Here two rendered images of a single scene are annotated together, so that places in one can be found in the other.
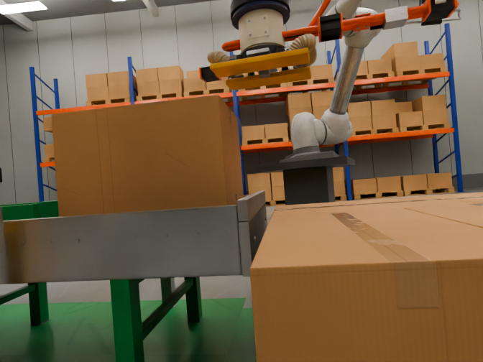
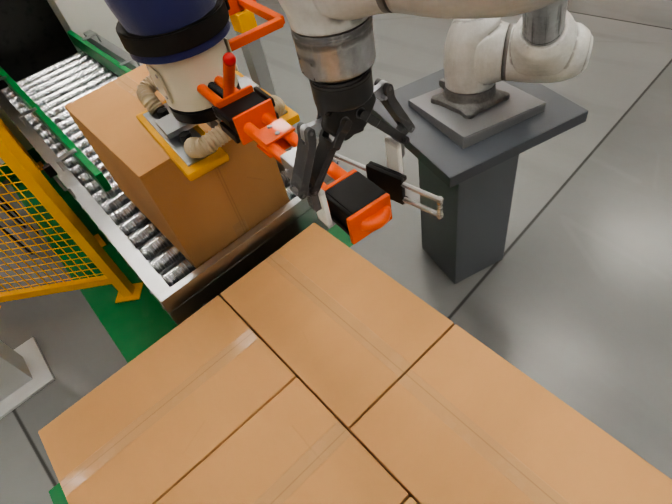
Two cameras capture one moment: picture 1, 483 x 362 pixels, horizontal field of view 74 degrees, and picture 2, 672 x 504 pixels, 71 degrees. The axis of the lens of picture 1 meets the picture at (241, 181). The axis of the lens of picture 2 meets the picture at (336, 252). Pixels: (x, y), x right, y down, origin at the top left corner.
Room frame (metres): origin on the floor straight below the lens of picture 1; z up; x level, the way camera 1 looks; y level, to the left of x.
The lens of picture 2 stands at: (0.72, -1.07, 1.67)
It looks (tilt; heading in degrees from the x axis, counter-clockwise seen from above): 48 degrees down; 51
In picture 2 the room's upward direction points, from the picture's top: 15 degrees counter-clockwise
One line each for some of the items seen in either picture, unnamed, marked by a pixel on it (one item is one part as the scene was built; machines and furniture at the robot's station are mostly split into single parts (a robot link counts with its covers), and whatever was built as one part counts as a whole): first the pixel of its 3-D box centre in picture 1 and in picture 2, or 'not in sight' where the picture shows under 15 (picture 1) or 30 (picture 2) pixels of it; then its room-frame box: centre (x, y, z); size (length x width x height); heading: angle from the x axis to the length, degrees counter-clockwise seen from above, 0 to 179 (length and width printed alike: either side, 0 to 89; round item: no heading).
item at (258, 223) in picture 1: (257, 229); (263, 259); (1.23, -0.05, 0.47); 0.70 x 0.03 x 0.15; 172
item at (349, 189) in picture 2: (438, 7); (354, 205); (1.07, -0.70, 1.19); 0.08 x 0.07 x 0.05; 76
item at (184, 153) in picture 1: (159, 166); (180, 155); (1.28, 0.32, 0.75); 0.60 x 0.40 x 0.40; 82
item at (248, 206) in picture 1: (255, 202); (253, 238); (1.23, -0.05, 0.58); 0.70 x 0.03 x 0.06; 172
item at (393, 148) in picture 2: not in sight; (394, 159); (1.16, -0.71, 1.22); 0.03 x 0.01 x 0.07; 76
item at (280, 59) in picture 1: (259, 59); (176, 130); (1.13, -0.10, 1.08); 0.34 x 0.10 x 0.05; 76
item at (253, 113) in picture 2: (330, 28); (247, 114); (1.16, -0.36, 1.19); 0.10 x 0.08 x 0.06; 166
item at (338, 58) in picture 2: not in sight; (335, 44); (1.10, -0.70, 1.42); 0.09 x 0.09 x 0.06
